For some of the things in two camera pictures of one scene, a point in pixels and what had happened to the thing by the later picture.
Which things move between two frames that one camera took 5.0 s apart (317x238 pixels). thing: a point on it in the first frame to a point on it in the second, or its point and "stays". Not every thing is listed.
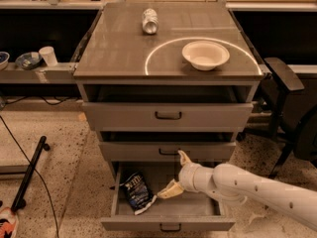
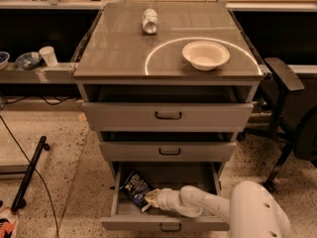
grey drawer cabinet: [159, 78] stays
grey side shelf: [61, 72] stays
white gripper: [188, 178] to [163, 197]
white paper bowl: [205, 56] stays
